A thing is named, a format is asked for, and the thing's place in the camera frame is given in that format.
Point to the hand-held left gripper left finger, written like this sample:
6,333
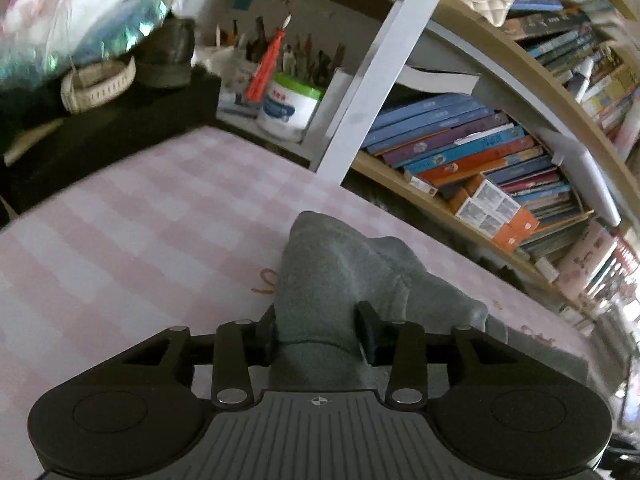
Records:
264,340

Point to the iridescent bag with white plush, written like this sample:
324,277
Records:
60,10

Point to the blue sticky note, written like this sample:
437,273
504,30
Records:
243,1

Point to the orange white carton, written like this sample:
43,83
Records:
520,227
485,197

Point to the row of books lower shelf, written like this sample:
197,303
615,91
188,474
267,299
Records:
450,130

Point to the pink box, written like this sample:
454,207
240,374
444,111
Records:
585,260

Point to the red tassel ornament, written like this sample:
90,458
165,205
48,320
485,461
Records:
262,72

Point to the pink checkered bed sheet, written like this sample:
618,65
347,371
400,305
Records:
125,240

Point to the black cabinet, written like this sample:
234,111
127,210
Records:
125,125

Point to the thick white book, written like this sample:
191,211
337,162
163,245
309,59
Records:
440,80

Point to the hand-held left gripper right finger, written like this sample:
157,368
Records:
367,330

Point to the white wooden bookshelf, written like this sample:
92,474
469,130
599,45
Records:
380,60

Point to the bunch of pens and brushes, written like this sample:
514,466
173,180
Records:
310,62

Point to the white jar green lid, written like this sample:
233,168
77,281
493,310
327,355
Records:
287,110

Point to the woven basket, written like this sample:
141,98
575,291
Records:
90,92

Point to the row of upright books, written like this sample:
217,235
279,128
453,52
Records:
575,45

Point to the grey garment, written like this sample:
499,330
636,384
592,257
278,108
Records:
325,280

